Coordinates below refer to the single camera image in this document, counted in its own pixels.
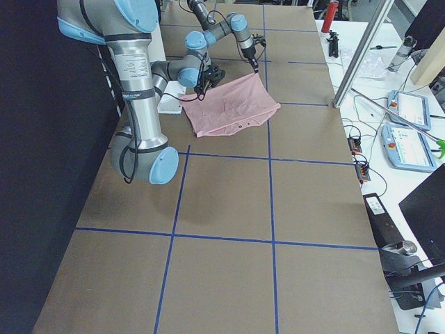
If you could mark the aluminium frame post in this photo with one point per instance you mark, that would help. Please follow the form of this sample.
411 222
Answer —
364 45

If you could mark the pink Snoopy t-shirt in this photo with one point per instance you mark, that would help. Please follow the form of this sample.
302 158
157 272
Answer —
231 107

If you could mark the far blue teach pendant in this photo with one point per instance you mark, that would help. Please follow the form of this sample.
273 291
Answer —
411 107

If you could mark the red bottle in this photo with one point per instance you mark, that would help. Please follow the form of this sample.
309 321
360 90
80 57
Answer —
329 15

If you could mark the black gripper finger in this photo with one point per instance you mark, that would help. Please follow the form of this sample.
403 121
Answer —
200 91
255 65

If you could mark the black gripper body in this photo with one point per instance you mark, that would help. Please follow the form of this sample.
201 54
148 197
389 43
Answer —
205 79
248 54

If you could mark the far orange connector block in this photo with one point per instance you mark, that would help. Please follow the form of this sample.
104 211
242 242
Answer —
354 144

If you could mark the orange connector block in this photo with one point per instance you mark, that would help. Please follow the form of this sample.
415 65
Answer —
362 168
354 144

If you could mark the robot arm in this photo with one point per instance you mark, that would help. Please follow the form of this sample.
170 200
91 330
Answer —
140 151
233 24

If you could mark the wooden board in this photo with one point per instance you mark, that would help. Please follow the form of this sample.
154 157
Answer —
429 30

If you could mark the black box with label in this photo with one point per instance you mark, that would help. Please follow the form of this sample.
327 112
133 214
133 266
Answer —
383 227

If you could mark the black clamp stand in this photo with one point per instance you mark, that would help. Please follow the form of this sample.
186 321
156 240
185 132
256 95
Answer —
412 281

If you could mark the near orange connector block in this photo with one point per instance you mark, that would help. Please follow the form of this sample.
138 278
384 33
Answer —
362 168

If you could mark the clear plastic bag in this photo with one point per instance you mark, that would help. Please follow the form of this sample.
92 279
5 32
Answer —
372 67

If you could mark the blue teach pendant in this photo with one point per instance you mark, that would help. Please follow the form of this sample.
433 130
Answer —
406 149
411 107

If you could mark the black monitor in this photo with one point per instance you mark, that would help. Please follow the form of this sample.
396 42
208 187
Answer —
423 210

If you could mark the black folded tripod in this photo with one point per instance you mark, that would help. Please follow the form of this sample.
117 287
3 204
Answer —
333 41

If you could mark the near blue teach pendant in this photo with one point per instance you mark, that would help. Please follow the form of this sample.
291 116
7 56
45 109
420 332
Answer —
406 149

